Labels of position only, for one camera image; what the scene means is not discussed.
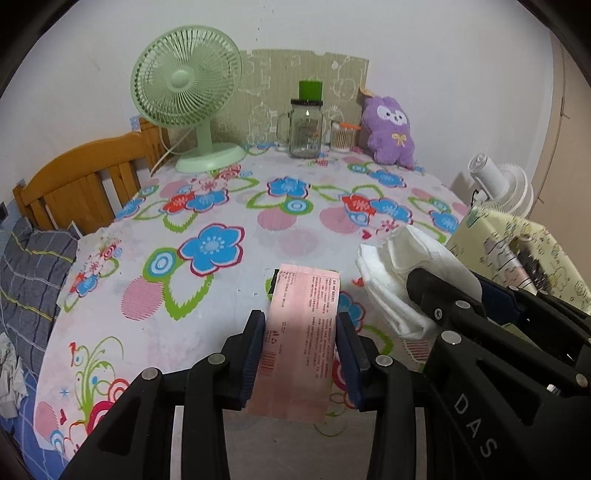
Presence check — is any pink mask package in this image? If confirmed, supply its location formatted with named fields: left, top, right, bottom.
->
left=246, top=264, right=339, bottom=424

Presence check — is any green tissue pack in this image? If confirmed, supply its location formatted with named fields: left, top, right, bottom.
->
left=264, top=269, right=280, bottom=301

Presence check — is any blue checked bedsheet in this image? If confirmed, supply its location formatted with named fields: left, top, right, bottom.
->
left=1, top=371, right=68, bottom=480

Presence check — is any white small fan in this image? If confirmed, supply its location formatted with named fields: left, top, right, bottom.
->
left=451, top=153, right=534, bottom=218

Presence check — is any crumpled white grey cloth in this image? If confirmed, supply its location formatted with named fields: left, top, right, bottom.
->
left=0, top=333, right=28, bottom=419

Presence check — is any floral tablecloth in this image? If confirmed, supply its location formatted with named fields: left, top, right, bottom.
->
left=33, top=149, right=468, bottom=458

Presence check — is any purple plush toy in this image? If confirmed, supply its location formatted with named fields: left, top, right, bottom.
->
left=362, top=96, right=415, bottom=170

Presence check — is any cotton swab container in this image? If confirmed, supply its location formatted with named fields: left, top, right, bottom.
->
left=329, top=121, right=362, bottom=153

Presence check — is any grey plaid pillow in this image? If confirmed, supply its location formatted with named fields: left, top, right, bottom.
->
left=1, top=218, right=78, bottom=376

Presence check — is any glass mason jar mug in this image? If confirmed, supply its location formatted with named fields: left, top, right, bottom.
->
left=276, top=99, right=324, bottom=159

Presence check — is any green cylinder cap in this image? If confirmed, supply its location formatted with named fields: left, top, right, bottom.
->
left=298, top=80, right=322, bottom=102

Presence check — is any wooden bed headboard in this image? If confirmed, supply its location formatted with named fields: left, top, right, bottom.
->
left=13, top=118, right=164, bottom=234

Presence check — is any green patterned board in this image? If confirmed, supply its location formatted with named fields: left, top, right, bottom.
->
left=168, top=49, right=371, bottom=153

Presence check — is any green desk fan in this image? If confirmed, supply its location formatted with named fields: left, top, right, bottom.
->
left=130, top=25, right=245, bottom=174

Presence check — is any fan power cable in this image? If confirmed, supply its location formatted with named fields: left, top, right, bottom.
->
left=148, top=126, right=199, bottom=176

